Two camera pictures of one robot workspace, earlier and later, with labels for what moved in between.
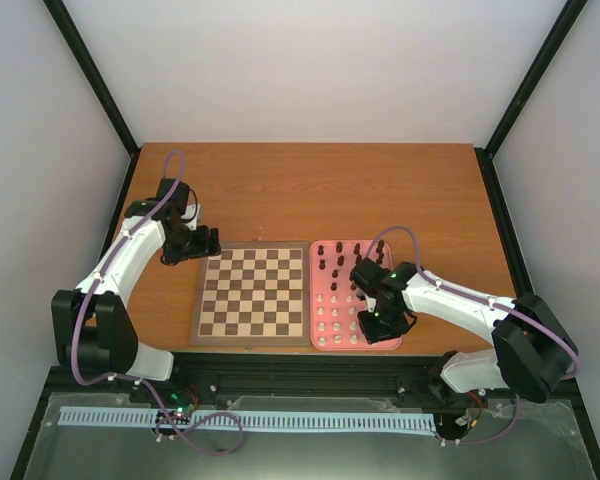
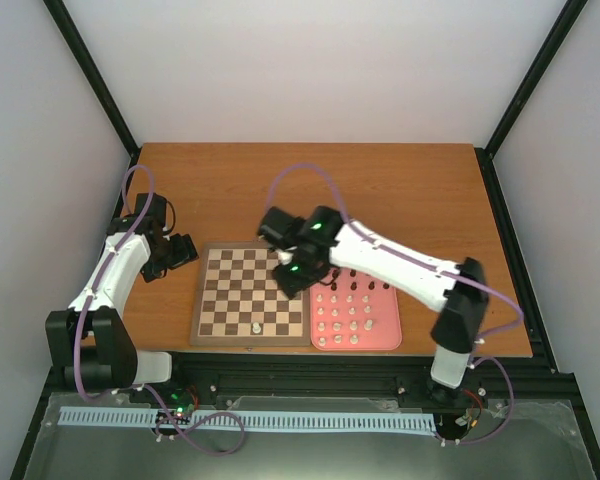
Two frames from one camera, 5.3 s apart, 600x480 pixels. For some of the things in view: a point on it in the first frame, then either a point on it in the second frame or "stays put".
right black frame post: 485,154 stays put
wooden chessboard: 253,294 stays put
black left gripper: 203,249 -> 182,255
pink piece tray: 335,306 stays put
